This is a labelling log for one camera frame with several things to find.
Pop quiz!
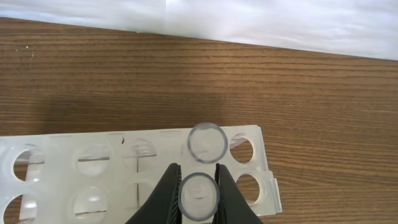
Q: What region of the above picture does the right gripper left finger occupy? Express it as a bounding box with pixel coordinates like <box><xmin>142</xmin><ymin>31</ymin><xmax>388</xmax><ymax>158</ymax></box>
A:
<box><xmin>124</xmin><ymin>162</ymin><xmax>183</xmax><ymax>224</ymax></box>

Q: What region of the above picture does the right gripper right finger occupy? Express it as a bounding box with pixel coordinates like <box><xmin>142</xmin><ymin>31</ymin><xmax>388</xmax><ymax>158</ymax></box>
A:
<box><xmin>212</xmin><ymin>162</ymin><xmax>265</xmax><ymax>224</ymax></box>

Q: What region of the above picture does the clear test tube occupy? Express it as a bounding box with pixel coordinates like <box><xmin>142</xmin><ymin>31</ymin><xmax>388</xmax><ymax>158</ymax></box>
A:
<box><xmin>178</xmin><ymin>171</ymin><xmax>221</xmax><ymax>223</ymax></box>
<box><xmin>187</xmin><ymin>121</ymin><xmax>229</xmax><ymax>165</ymax></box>

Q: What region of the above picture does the white test tube rack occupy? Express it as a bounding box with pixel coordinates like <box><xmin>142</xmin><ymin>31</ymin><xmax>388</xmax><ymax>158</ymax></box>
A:
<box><xmin>0</xmin><ymin>124</ymin><xmax>283</xmax><ymax>224</ymax></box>

